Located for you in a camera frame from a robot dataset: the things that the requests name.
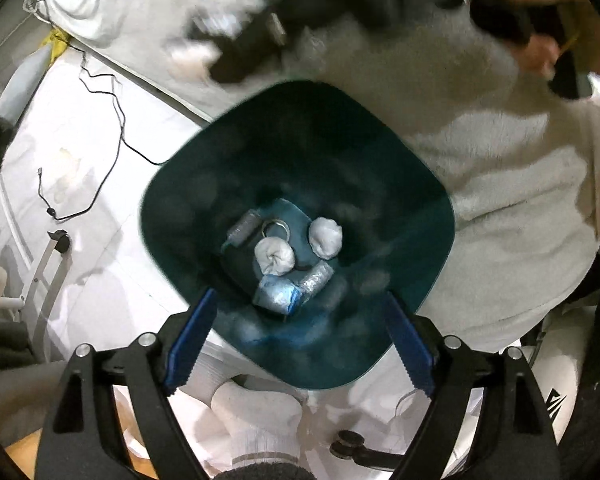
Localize blue tissue packet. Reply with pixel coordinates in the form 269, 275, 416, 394
252, 275, 302, 315

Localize grey cylinder trash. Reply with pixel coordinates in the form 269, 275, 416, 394
299, 261, 334, 296
225, 209, 262, 247

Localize dark teal trash bin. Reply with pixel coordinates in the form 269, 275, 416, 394
140, 81, 455, 390

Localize person's right hand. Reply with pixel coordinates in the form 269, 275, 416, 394
505, 0, 600, 79

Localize crumpled white tissue ball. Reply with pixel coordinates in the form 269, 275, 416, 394
254, 236, 296, 276

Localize black chair caster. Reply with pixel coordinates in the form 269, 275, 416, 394
329, 430, 406, 471

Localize white sock foot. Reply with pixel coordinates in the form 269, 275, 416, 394
176, 341, 309, 476

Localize white clothes rack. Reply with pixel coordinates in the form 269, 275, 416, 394
0, 230, 72, 362

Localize grey bed sheet mattress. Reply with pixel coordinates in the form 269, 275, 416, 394
27, 0, 600, 351

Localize metal ring in bin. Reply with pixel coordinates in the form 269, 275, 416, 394
258, 216, 292, 241

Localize black cable on floor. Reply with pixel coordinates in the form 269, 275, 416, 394
36, 41, 169, 222

